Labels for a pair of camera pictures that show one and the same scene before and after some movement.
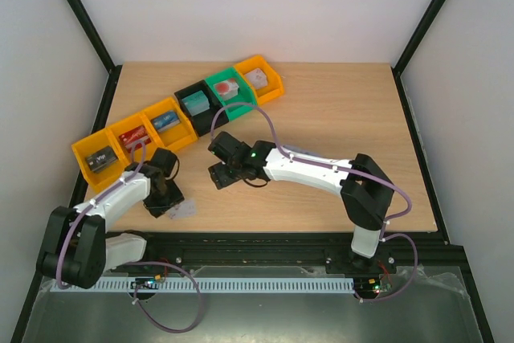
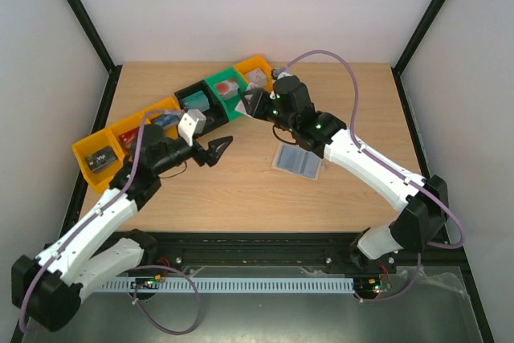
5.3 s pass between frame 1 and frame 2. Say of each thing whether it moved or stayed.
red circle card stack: stayed
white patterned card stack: stayed
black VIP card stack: stayed
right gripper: moved
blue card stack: stayed
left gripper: moved
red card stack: stayed
